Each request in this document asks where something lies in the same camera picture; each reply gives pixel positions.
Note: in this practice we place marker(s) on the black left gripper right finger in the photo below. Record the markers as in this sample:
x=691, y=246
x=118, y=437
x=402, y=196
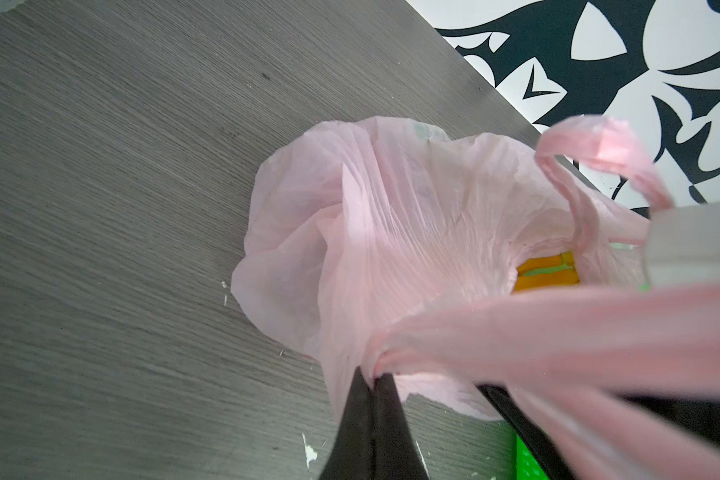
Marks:
x=395, y=454

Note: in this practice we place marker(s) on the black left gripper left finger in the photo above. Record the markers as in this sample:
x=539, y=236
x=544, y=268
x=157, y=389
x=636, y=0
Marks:
x=352, y=455

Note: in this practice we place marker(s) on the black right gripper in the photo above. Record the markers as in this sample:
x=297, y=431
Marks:
x=700, y=417

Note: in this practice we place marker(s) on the yellow fruit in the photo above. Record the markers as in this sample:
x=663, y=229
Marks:
x=552, y=271

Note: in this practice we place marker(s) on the pink plastic bag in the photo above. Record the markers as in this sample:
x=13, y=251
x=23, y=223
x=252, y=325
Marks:
x=386, y=245

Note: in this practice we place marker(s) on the green plastic perforated basket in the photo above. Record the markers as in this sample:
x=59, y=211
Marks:
x=526, y=465

